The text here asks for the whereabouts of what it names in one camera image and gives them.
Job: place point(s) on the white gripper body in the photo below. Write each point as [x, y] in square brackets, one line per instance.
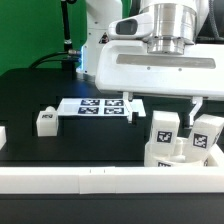
[137, 61]

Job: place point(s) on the white round stool seat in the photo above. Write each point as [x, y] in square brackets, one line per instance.
[177, 159]

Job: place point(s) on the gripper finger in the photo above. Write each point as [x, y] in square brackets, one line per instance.
[195, 105]
[132, 115]

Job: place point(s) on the white left fence piece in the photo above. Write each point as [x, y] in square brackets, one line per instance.
[2, 136]

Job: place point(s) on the white marker sheet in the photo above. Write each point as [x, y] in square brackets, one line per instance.
[99, 107]

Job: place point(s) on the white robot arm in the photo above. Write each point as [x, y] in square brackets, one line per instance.
[193, 20]

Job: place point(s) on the white front fence bar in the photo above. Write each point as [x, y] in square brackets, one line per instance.
[112, 180]

